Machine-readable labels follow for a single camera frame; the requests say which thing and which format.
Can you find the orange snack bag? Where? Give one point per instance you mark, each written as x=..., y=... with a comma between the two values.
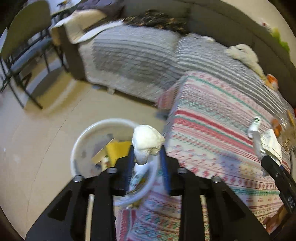
x=271, y=82

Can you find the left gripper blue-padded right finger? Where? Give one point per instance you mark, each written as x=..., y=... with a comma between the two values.
x=165, y=172

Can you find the white tissue ball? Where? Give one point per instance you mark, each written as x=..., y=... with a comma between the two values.
x=146, y=141

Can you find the patterned handmade tablecloth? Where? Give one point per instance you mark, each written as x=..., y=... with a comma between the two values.
x=206, y=132

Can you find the white plastic trash bin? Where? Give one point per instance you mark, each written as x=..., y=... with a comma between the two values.
x=101, y=145

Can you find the green plush frog toy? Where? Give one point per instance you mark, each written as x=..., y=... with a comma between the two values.
x=276, y=34

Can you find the white plush toy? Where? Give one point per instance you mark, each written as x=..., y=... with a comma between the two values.
x=247, y=56

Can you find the grey striped quilt cover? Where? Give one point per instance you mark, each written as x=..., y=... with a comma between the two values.
x=145, y=62

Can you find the cream dotted pillow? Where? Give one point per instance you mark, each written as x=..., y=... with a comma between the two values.
x=76, y=24

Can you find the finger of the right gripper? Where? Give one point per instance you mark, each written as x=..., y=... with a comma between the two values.
x=283, y=181

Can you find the orange tangerine left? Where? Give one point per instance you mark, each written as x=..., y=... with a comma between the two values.
x=276, y=127

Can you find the grey padded chair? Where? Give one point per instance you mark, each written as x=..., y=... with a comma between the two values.
x=27, y=38

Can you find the dark grey sofa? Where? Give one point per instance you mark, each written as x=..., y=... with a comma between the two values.
x=216, y=21

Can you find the white green spray bottle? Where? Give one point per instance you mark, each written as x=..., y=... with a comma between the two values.
x=254, y=134

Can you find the glass jar with cork lid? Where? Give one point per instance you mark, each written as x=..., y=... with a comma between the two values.
x=287, y=134

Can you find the person's right hand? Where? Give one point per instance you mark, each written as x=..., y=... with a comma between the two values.
x=272, y=223

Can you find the purple grey jacket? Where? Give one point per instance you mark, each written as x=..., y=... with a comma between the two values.
x=109, y=7

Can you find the yellow sponge in bin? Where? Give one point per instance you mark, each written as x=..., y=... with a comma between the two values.
x=117, y=149

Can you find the white paper trash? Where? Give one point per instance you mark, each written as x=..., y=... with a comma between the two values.
x=270, y=146

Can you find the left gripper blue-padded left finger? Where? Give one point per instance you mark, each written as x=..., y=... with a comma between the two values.
x=129, y=168

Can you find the dark plaid shirt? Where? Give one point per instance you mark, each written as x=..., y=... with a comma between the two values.
x=156, y=19

